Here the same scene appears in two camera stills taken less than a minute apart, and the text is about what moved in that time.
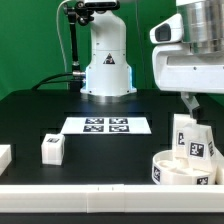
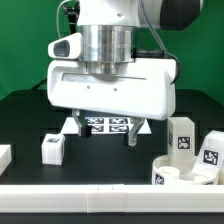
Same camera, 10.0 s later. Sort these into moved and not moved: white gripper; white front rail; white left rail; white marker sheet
Moved: white gripper
Not moved: white marker sheet; white front rail; white left rail
